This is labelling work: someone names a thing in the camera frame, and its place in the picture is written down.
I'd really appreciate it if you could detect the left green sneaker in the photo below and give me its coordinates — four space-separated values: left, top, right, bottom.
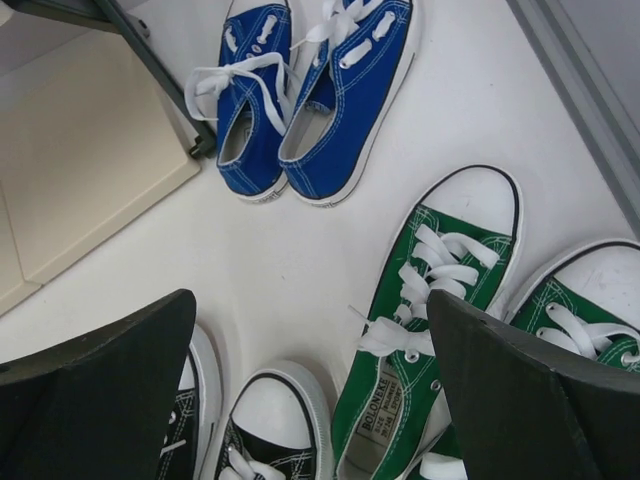
332 165 524 479

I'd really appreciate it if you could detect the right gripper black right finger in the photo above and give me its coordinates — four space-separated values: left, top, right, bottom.
427 292 639 479

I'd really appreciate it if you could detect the left black sneaker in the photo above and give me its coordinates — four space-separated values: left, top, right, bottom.
155 325 222 479

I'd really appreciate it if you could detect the left blue sneaker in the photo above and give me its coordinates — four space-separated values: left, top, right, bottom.
184 1 294 203

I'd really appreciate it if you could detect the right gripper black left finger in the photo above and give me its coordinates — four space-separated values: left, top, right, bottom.
1 289 196 479

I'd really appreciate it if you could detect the blue sneaker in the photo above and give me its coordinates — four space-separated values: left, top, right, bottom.
278 0 423 208
184 1 294 203

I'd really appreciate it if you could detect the right green sneaker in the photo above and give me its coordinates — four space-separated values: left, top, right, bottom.
416 240 639 479

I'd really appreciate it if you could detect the green sneaker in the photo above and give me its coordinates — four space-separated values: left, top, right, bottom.
416 240 639 479
332 165 524 479

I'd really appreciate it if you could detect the beige black shoe shelf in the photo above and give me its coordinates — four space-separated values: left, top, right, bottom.
1 31 200 311

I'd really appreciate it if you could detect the black sneaker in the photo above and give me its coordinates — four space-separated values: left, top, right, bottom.
214 360 334 480
155 325 222 479

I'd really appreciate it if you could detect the right blue sneaker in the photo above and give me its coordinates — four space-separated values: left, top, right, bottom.
278 0 423 208

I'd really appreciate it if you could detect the grey aluminium corner post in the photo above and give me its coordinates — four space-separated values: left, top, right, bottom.
509 0 639 218

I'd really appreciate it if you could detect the right black sneaker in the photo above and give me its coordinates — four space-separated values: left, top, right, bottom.
214 360 334 480

